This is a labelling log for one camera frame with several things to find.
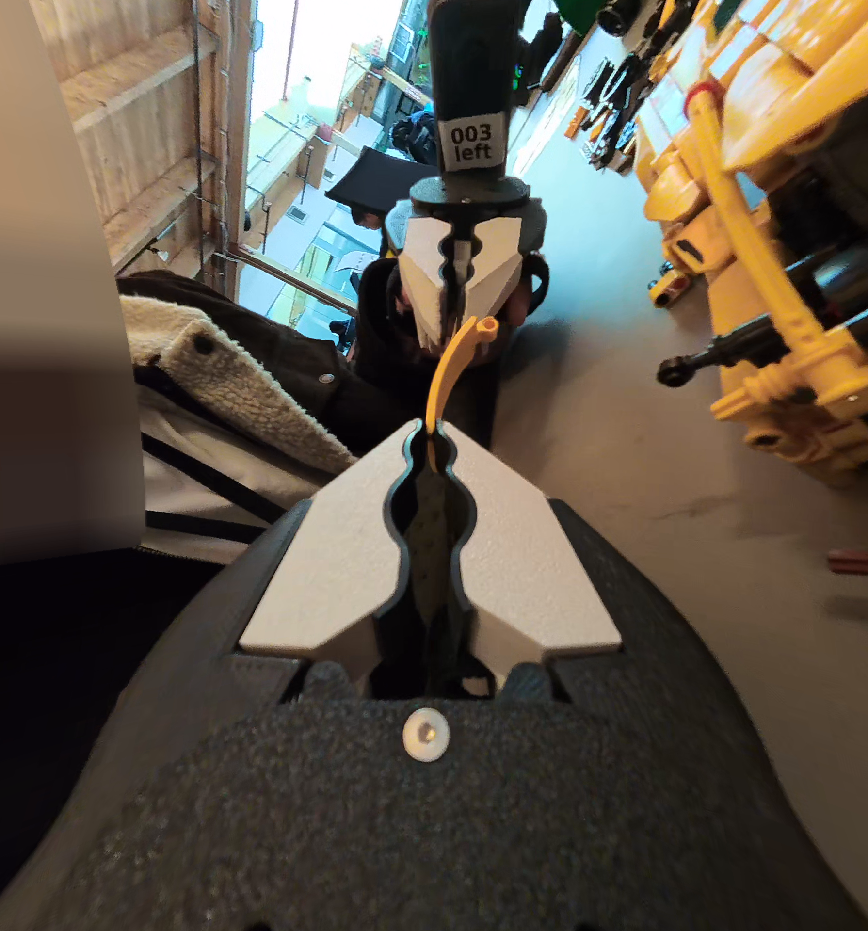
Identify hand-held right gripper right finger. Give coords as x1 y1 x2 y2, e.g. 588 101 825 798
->
434 420 624 690

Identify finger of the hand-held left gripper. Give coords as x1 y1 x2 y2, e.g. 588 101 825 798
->
462 217 526 341
398 218 455 350

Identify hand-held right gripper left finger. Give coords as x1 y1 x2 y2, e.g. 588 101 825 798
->
238 420 417 688

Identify yellow curved flexible rod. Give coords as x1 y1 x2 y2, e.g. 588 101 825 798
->
425 317 502 470

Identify grey desk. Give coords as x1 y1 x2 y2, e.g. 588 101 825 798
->
478 15 868 931

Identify person's left hand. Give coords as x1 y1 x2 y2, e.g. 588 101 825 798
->
469 278 538 367

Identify pile of black yellow bricks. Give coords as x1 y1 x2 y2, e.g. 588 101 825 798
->
565 54 671 174

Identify dark fleece-lined jacket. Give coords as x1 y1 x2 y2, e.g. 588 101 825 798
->
117 269 384 474

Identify yellow toy brick car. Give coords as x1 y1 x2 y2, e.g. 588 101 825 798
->
641 0 868 584

